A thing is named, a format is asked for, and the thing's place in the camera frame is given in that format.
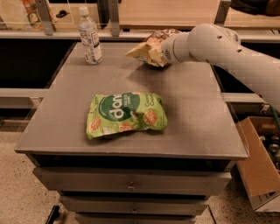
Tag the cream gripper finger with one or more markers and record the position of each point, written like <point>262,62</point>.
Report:
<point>157,57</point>

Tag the brown chip bag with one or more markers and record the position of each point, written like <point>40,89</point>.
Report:
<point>142,51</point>

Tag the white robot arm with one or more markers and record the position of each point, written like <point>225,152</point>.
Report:
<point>222,47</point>

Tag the clear plastic water bottle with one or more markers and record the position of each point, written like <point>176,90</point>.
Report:
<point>89,37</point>

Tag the green snack bag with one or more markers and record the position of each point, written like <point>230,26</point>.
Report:
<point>117,113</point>

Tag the grey drawer cabinet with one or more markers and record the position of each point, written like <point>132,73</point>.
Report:
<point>127,143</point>

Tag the green pole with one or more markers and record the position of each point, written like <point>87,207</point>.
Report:
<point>275,116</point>

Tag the top cabinet drawer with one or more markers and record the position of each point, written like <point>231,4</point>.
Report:
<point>74,179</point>

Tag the cabinet drawer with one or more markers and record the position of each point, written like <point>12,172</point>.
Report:
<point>121,205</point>
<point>74,179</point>

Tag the cardboard box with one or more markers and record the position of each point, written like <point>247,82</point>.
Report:
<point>260,177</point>

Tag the middle cabinet drawer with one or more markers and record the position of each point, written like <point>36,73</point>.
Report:
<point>121,205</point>

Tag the metal railing frame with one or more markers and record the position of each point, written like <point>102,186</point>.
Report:
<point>115,18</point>

